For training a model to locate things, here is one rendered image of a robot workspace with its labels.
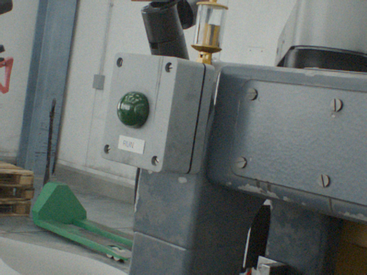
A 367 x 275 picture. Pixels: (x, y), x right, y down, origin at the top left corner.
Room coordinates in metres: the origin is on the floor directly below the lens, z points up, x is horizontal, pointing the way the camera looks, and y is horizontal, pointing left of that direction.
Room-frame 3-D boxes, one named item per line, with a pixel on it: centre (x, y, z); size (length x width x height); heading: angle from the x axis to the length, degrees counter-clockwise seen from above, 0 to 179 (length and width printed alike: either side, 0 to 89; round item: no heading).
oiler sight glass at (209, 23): (0.62, -0.01, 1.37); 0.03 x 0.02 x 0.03; 47
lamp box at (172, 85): (0.57, 0.02, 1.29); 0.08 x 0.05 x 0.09; 47
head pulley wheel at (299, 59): (0.67, -0.13, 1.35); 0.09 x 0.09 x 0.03
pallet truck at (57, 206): (5.87, 0.71, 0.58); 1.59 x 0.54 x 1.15; 47
